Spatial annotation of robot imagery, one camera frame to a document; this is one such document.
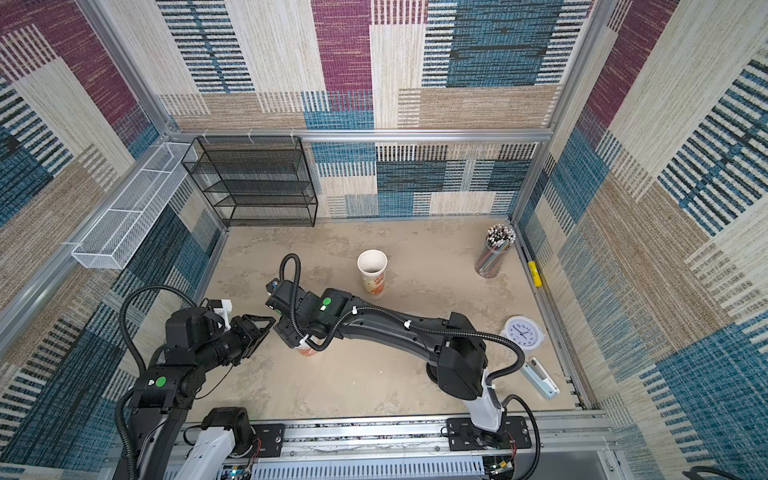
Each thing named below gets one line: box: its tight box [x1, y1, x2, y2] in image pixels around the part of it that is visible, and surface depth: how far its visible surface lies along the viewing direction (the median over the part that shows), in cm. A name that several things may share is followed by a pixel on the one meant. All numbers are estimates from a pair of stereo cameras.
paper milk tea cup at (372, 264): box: [357, 249, 388, 299], surface depth 91 cm
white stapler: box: [520, 357, 560, 401], surface depth 81 cm
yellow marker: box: [528, 261, 543, 287], surface depth 109 cm
